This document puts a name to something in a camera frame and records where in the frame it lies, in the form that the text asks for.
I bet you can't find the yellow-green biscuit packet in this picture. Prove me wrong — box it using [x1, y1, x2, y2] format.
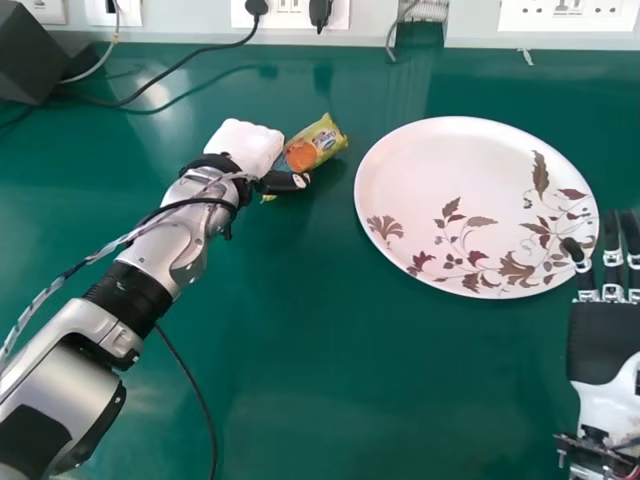
[259, 112, 350, 204]

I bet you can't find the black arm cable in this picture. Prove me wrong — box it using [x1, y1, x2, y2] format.
[153, 323, 220, 480]

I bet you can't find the plate with brown leaf pattern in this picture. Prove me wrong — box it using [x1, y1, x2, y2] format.
[353, 115, 601, 301]

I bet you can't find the black plug adapter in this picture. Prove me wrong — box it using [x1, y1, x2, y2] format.
[308, 0, 334, 35]

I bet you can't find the black plug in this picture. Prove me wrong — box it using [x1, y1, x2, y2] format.
[242, 0, 271, 24]

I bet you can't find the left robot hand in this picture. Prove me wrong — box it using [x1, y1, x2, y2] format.
[180, 117, 314, 206]

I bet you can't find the grey slatted cable duct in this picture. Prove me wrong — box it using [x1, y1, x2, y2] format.
[396, 0, 451, 25]

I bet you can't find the black box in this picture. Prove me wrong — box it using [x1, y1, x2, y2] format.
[0, 0, 101, 106]

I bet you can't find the thin white cable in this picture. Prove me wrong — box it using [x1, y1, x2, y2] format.
[59, 24, 121, 84]

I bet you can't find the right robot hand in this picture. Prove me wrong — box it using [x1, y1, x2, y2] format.
[552, 208, 640, 480]

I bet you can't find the grey ribbed cable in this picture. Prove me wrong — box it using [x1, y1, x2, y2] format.
[384, 19, 404, 64]

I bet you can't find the black power cable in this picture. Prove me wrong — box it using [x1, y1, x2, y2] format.
[49, 14, 261, 114]

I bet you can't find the white cable trunking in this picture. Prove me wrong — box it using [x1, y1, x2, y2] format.
[0, 19, 640, 51]

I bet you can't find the white braided arm cable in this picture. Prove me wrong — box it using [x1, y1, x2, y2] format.
[0, 169, 251, 374]

